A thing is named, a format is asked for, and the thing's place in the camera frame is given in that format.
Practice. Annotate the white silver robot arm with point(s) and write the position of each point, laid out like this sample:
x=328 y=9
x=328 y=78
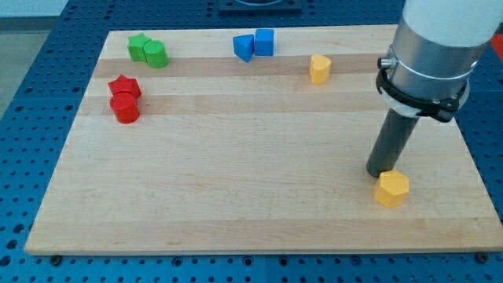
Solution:
x=436 y=47

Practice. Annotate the yellow heart block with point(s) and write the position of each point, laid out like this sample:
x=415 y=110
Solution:
x=320 y=68

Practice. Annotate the yellow hexagon block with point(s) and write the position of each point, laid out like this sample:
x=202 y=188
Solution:
x=391 y=189

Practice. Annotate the light wooden board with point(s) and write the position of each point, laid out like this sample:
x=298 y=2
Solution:
x=229 y=157

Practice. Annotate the blue triangle block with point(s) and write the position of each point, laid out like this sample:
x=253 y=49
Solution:
x=244 y=47

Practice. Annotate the blue cube block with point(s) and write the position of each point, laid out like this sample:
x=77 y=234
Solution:
x=264 y=42

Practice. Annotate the red cylinder block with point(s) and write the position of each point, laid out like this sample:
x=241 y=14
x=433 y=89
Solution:
x=124 y=107

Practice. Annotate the green cylinder block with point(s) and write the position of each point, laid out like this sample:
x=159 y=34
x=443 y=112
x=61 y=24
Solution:
x=155 y=54

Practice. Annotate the red star block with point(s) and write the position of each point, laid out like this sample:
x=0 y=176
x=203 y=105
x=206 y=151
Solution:
x=125 y=84

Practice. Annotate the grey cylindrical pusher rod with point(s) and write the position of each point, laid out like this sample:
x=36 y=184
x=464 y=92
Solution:
x=393 y=136

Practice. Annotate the green star block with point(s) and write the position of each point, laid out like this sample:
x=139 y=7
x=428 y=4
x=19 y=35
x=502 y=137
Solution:
x=135 y=46

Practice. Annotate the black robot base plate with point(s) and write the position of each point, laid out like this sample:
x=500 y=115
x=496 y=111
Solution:
x=259 y=6

